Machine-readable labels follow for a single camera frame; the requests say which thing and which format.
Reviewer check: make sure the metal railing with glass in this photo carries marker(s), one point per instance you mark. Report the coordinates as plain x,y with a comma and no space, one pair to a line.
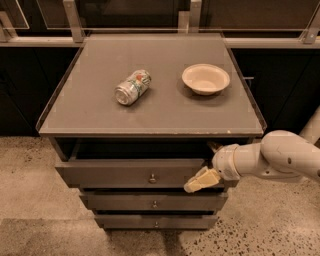
236,23

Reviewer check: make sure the grey middle drawer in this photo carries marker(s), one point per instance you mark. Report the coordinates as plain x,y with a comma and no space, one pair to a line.
152,201

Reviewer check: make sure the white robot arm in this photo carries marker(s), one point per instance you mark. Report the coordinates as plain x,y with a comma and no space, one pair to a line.
279,156

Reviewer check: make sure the crushed soda can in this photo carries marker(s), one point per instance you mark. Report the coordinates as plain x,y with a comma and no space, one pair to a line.
129,91

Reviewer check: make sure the grey drawer cabinet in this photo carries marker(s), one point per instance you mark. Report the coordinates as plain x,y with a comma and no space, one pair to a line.
84,106

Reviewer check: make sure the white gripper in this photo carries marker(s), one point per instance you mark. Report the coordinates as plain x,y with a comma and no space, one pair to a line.
225,161

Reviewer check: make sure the grey top drawer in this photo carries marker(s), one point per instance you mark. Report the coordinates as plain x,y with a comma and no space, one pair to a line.
134,163

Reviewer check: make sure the grey drawer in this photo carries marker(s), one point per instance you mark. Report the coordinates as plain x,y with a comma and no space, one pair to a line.
152,201
134,163
185,222

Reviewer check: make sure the grey bottom drawer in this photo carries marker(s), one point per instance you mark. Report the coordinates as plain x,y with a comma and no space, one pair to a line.
185,222

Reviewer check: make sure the white paper bowl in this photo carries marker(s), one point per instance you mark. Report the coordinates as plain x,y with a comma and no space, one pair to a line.
205,79

